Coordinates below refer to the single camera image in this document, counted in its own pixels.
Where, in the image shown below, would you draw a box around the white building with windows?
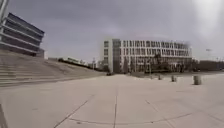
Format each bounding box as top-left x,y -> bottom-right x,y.
101,37 -> 194,74

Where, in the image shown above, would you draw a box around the pale concrete paved plaza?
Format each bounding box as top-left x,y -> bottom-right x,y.
0,73 -> 224,128

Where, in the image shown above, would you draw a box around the trees before white building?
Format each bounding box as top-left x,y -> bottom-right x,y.
121,54 -> 188,74

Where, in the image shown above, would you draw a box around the wide stone steps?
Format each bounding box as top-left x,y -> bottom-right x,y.
0,49 -> 107,88

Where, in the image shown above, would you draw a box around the dark striped building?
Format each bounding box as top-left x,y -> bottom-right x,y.
0,12 -> 46,58

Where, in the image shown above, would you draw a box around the low dark building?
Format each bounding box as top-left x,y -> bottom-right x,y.
192,59 -> 224,72

